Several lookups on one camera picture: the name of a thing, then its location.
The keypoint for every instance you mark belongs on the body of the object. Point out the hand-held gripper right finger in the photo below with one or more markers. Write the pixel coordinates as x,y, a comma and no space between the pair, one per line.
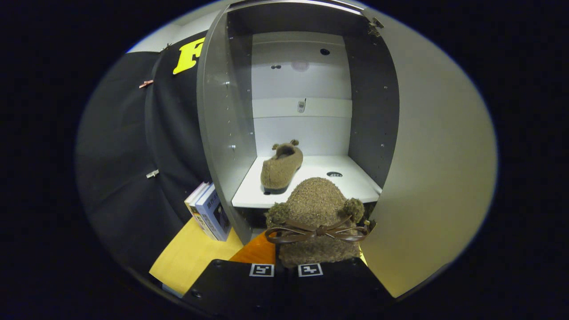
338,284

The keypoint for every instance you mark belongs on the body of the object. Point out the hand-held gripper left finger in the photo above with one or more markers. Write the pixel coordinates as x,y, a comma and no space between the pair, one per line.
231,284

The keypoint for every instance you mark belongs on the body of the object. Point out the brown fuzzy shoe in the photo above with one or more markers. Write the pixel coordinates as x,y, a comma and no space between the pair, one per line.
315,204
280,171

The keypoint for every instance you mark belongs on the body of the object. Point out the grey shoe cabinet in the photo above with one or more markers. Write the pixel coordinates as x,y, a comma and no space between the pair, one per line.
222,133

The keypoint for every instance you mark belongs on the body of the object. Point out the blue book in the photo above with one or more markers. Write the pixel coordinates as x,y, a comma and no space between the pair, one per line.
214,213

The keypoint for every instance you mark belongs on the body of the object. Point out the white book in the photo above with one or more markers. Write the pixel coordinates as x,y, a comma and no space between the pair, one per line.
198,204

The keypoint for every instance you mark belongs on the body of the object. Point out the silver clip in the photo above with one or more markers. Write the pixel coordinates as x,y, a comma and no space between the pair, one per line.
152,174

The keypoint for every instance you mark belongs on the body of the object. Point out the black backdrop cloth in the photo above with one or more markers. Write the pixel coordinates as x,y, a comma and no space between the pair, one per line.
120,155

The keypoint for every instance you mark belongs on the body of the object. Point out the copper clip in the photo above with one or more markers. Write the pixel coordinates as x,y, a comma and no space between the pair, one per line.
146,83

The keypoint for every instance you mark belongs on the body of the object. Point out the black clip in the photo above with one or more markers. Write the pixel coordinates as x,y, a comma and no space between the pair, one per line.
165,46

